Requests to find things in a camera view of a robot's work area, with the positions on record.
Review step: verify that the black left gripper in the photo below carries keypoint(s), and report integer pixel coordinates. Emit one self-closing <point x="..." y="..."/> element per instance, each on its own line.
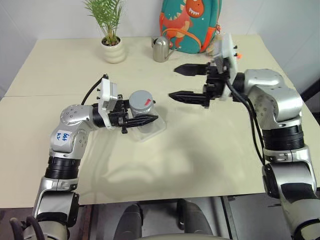
<point x="116" y="116"/>

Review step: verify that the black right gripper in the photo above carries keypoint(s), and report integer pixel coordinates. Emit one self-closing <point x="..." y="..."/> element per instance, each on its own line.
<point x="215" y="83"/>

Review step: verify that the grey round container red label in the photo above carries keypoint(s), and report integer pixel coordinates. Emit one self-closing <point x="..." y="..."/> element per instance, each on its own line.
<point x="140" y="100"/>

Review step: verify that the clear plastic jar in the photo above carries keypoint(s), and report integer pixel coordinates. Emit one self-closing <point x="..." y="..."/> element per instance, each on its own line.
<point x="146" y="128"/>

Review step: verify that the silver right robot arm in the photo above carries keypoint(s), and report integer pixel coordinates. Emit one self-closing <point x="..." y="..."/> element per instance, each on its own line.
<point x="275" y="100"/>

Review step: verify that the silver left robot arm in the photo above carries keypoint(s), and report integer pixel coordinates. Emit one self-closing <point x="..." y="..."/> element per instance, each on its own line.
<point x="72" y="140"/>

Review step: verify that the clear plastic box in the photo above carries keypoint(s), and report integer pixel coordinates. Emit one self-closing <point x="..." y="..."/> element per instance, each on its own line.
<point x="158" y="128"/>

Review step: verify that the silver metal watering can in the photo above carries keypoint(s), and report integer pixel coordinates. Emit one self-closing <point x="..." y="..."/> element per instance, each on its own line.
<point x="160" y="50"/>

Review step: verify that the teal dinosaur backpack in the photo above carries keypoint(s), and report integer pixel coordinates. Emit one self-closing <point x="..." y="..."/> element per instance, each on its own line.
<point x="190" y="32"/>

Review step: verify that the small orange object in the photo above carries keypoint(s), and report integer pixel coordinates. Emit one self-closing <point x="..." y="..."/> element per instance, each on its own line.
<point x="239" y="55"/>

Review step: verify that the white ribbed plant pot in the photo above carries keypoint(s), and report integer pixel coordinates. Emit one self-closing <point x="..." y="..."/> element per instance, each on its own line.
<point x="113" y="53"/>

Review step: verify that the green leafy plant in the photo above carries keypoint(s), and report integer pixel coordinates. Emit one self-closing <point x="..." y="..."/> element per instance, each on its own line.
<point x="110" y="27"/>

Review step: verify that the dark rounded shape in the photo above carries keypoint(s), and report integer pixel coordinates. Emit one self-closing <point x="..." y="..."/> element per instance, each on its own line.
<point x="193" y="217"/>
<point x="130" y="221"/>

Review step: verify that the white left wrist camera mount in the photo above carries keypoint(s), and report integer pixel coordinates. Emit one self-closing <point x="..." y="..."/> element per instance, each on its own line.
<point x="107" y="92"/>

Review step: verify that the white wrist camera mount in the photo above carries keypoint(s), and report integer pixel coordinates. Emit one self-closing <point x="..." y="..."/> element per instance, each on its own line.
<point x="107" y="92"/>
<point x="230" y="57"/>

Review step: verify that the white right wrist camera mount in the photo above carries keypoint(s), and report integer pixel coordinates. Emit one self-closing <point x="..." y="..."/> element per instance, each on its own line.
<point x="230" y="57"/>

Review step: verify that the black furniture frame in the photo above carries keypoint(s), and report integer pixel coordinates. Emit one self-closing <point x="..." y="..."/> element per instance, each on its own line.
<point x="311" y="93"/>

